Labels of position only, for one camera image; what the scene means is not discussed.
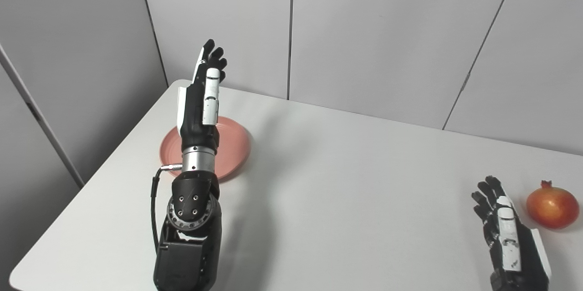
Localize red yellow pomegranate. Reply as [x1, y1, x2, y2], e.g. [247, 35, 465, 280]
[526, 180, 580, 230]

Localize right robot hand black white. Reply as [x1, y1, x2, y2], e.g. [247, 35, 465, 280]
[471, 175, 552, 291]

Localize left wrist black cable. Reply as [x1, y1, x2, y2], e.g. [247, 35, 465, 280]
[151, 163, 184, 255]

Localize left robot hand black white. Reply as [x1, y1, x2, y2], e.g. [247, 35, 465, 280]
[177, 39, 228, 151]

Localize pink round plate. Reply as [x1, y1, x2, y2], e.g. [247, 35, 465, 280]
[159, 116, 251, 182]

